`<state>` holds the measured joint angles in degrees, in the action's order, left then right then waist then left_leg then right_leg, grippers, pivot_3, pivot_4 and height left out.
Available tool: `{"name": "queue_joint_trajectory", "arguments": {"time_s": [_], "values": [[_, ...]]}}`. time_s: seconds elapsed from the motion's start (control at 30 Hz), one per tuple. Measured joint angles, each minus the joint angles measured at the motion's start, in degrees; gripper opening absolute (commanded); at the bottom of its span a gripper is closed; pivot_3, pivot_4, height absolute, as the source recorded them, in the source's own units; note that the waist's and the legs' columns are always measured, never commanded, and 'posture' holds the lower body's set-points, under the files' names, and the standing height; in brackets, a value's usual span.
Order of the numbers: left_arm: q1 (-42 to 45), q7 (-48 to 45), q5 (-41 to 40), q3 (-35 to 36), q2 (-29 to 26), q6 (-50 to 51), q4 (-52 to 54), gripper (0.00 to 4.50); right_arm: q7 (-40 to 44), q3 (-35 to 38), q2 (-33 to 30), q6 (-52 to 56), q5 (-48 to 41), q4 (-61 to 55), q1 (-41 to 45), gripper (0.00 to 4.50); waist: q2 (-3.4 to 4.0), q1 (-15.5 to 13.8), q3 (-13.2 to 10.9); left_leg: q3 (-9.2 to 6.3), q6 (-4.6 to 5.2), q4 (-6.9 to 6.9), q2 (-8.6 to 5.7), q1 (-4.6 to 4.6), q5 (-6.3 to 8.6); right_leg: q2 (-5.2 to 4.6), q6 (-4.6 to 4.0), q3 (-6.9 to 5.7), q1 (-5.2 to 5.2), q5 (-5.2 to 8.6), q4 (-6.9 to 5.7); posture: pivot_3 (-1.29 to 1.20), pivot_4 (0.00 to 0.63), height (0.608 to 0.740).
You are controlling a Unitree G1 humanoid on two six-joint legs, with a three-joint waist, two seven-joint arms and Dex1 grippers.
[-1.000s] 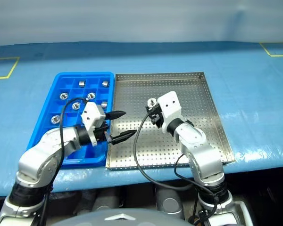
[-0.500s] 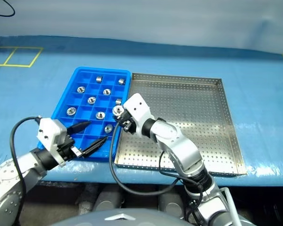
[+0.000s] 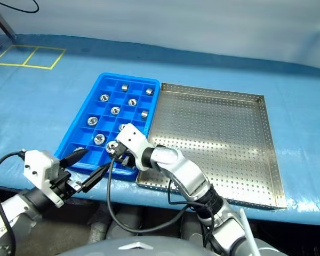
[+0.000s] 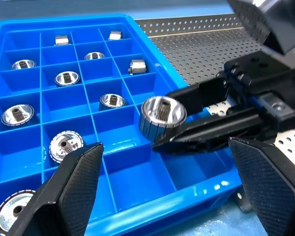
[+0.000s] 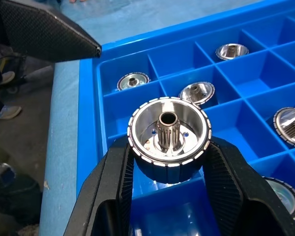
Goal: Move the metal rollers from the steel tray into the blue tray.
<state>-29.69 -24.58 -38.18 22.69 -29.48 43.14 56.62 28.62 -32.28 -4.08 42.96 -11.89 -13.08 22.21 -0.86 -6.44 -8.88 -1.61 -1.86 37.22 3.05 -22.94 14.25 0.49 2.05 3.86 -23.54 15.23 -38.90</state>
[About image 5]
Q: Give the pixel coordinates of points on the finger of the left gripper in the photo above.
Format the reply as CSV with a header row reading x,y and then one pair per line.
x,y
46,37

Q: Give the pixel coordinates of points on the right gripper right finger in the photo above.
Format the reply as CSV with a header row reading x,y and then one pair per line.
x,y
236,191

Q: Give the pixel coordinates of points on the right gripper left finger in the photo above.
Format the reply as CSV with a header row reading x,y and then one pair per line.
x,y
108,184

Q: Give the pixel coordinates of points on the metal roller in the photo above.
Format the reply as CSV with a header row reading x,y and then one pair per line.
x,y
169,130
290,126
232,51
133,81
196,91
285,196

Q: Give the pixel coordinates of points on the blue compartment tray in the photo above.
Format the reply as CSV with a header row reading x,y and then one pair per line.
x,y
248,76

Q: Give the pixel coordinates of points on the beige shoe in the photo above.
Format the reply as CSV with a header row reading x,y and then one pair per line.
x,y
6,112
5,78

